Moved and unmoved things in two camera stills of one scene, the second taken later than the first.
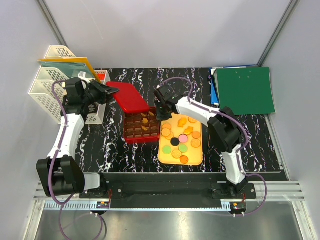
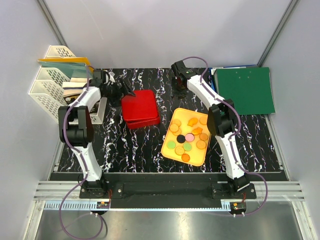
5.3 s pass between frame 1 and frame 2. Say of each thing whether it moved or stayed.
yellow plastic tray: moved
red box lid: moved
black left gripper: moved
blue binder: stayed
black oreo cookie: moved
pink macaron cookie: moved
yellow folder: stayed
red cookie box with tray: moved
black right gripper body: moved
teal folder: stayed
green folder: stayed
